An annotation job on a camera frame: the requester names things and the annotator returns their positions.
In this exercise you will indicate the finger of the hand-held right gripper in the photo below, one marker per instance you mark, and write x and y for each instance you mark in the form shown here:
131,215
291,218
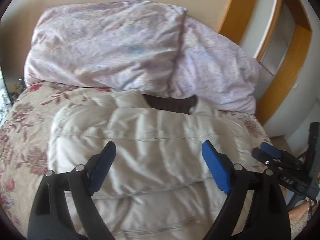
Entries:
261,156
271,150

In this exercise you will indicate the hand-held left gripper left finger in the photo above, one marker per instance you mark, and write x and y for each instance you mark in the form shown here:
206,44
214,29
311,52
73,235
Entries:
103,162

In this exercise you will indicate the floral bed sheet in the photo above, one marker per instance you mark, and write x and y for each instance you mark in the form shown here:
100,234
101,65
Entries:
27,130

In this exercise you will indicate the white puffer jacket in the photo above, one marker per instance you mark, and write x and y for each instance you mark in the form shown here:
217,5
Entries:
155,135

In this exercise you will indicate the bedside bottles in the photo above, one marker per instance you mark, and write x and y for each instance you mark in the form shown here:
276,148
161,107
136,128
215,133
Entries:
18,87

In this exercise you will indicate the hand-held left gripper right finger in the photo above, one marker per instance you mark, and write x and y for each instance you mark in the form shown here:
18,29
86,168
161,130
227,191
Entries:
215,165

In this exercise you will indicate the pale floral pillows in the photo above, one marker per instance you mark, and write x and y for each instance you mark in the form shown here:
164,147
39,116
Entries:
112,45

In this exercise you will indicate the wooden wall shelf unit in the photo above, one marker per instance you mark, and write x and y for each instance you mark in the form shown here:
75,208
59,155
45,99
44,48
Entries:
296,62

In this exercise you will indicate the person's right forearm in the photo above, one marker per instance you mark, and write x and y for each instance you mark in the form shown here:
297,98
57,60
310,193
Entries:
301,215

